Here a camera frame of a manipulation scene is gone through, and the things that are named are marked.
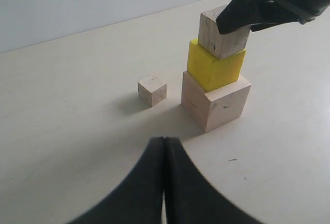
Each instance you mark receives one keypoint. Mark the medium wooden cube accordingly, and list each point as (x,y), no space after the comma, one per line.
(218,45)

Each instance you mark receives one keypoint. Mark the yellow cube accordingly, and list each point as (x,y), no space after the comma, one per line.
(212,73)

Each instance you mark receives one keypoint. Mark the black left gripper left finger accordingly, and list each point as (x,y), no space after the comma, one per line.
(138,198)

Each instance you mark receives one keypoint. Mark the large pale wooden cube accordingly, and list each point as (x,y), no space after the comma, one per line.
(215,108)

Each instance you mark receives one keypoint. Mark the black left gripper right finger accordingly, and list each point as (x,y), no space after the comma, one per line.
(189,197)

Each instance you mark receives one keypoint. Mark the small wooden cube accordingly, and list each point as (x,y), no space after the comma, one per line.
(152,90)

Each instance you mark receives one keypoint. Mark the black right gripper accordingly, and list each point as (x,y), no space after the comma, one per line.
(264,14)

